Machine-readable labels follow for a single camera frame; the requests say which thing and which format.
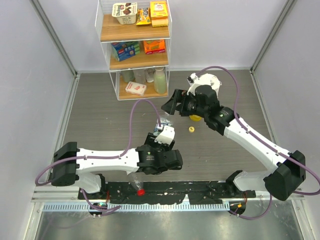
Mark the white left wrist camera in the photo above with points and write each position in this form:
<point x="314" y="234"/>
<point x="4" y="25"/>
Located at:
<point x="166" y="136"/>

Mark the orange cracker box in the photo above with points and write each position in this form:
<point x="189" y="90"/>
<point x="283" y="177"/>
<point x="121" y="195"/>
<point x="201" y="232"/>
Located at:
<point x="154" y="46"/>

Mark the white slotted cable duct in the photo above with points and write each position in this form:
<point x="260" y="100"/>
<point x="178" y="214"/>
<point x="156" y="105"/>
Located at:
<point x="184" y="206"/>

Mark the pale green bottle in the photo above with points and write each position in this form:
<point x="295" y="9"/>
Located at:
<point x="160" y="82"/>

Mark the crumpled white paper bag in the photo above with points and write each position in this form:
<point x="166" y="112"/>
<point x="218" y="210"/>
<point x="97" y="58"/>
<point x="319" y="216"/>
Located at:
<point x="211" y="80"/>

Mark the yellow snack packet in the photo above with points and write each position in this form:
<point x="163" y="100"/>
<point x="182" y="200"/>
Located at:
<point x="143" y="17"/>

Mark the frosted green jar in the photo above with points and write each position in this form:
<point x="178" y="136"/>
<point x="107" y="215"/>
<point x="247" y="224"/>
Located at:
<point x="128" y="76"/>

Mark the white yogurt tub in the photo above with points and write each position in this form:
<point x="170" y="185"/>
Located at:
<point x="125" y="13"/>

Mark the yellow honey pomelo bottle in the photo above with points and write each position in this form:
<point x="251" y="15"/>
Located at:
<point x="195" y="118"/>

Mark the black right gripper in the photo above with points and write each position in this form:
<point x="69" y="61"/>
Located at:
<point x="179" y="96"/>

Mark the clear bottle red label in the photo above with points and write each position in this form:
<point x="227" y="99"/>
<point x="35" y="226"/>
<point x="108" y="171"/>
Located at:
<point x="137" y="183"/>

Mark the white wire shelf rack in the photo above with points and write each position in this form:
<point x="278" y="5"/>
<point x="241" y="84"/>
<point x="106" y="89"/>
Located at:
<point x="110" y="30"/>

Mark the yellow orange box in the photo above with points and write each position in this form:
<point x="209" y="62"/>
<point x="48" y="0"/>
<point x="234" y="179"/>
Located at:
<point x="159" y="13"/>

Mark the clear plastic cup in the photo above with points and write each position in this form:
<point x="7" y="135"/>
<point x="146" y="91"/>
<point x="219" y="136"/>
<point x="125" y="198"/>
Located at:
<point x="139" y="75"/>

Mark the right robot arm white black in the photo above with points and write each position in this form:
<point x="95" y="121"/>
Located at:
<point x="284" y="170"/>

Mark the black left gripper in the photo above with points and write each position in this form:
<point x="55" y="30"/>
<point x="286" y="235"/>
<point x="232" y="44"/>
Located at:
<point x="150" y="141"/>

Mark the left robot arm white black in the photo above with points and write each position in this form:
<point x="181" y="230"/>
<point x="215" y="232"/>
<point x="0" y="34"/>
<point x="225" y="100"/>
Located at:
<point x="82" y="167"/>

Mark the clear bottle blue white label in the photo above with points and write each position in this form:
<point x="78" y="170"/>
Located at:
<point x="159" y="127"/>

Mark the white pink soap box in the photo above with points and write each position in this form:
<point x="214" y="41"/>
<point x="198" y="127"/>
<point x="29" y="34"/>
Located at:
<point x="135" y="88"/>

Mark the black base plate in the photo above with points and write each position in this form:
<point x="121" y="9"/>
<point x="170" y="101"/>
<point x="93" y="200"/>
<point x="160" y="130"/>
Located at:
<point x="170" y="192"/>

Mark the small white cup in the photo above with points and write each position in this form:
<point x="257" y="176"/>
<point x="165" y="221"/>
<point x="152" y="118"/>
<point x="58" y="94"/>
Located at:
<point x="149" y="75"/>

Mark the gold bottle cap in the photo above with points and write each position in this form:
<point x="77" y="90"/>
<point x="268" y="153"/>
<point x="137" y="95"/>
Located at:
<point x="191" y="129"/>

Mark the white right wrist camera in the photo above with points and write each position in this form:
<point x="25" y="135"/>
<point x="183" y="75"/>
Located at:
<point x="194" y="82"/>

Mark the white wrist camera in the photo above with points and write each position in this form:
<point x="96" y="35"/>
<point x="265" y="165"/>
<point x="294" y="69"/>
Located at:
<point x="194" y="82"/>
<point x="166" y="136"/>

